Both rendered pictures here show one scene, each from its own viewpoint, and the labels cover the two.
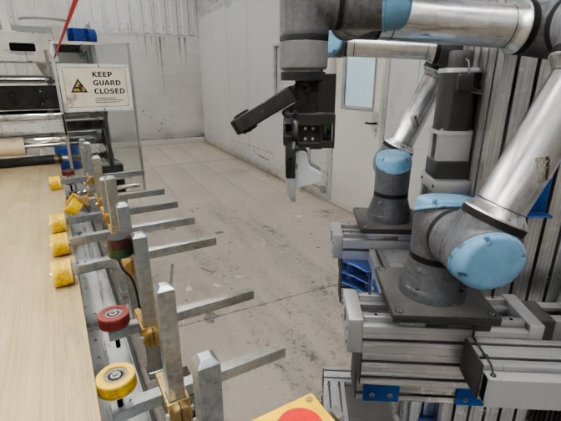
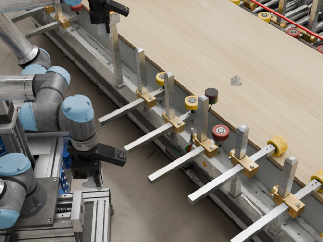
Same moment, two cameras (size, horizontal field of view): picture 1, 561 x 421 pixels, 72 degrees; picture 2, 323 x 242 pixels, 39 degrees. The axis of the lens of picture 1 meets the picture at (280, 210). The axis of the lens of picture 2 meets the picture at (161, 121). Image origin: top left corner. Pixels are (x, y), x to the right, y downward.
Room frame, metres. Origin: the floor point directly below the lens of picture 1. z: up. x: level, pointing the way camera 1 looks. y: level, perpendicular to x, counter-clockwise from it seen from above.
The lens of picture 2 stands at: (2.38, 0.06, 2.43)
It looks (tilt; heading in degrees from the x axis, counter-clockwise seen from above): 44 degrees down; 176
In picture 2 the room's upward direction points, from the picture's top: 3 degrees counter-clockwise
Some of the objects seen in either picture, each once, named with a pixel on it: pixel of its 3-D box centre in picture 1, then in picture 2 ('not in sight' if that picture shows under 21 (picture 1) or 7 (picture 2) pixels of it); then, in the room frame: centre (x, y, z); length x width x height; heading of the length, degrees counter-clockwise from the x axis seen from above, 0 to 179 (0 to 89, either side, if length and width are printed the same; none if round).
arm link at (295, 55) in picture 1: (303, 58); not in sight; (0.65, -0.04, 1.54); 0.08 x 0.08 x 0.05
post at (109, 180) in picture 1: (118, 238); (282, 198); (1.34, 0.61, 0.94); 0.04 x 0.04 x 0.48; 30
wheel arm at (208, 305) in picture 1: (186, 311); (188, 158); (1.00, 0.28, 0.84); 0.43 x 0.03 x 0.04; 120
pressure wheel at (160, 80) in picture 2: not in sight; (163, 83); (0.45, 0.23, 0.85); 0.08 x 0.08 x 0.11
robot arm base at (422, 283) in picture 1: (433, 270); not in sight; (0.80, -0.35, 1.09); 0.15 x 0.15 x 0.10
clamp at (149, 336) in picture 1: (148, 326); (204, 144); (0.93, 0.37, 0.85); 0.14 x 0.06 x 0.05; 30
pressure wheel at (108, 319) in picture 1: (115, 329); (220, 138); (0.90, 0.45, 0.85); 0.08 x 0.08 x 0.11
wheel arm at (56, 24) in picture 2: not in sight; (52, 26); (-0.32, -0.44, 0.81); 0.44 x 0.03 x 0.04; 120
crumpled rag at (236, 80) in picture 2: not in sight; (236, 79); (0.55, 0.61, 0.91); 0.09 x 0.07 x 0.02; 154
